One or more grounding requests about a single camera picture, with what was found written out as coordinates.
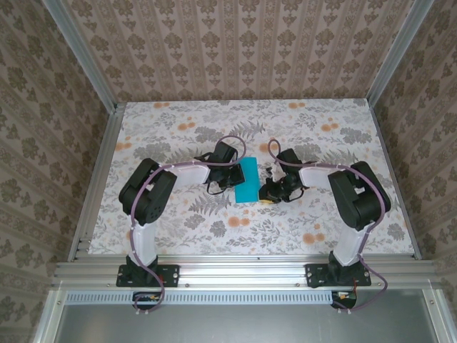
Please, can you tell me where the black cable port with connectors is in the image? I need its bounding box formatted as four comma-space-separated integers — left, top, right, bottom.
132, 291, 168, 311
330, 291, 358, 310

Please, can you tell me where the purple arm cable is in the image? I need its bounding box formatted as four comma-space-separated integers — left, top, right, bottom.
267, 139, 391, 316
129, 135, 248, 317

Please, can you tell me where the floral patterned table cover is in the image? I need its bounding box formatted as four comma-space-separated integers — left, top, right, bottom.
87, 99, 417, 257

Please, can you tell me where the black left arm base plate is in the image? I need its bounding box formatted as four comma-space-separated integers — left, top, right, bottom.
116, 263, 179, 288

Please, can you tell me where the aluminium cross rail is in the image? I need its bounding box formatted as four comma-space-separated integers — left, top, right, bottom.
52, 259, 439, 289

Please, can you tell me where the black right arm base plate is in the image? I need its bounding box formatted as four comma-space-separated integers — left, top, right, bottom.
305, 263, 372, 289

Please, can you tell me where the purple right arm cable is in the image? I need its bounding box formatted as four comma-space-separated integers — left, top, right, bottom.
267, 139, 391, 316

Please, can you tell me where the teal cloth square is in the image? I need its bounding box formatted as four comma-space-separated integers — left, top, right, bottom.
234, 156, 259, 204

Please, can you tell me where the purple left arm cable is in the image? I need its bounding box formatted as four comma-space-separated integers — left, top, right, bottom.
129, 135, 248, 317

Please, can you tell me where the grey metal panel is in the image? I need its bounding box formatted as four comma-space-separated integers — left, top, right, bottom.
49, 302, 438, 343

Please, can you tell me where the aluminium side rail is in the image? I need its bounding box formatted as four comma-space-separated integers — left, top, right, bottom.
66, 103, 126, 262
368, 101, 423, 261

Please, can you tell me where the aluminium frame post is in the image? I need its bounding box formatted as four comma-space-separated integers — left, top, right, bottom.
364, 0, 436, 105
43, 0, 119, 112

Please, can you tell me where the slotted grey cable duct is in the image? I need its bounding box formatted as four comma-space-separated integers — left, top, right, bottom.
66, 289, 336, 306

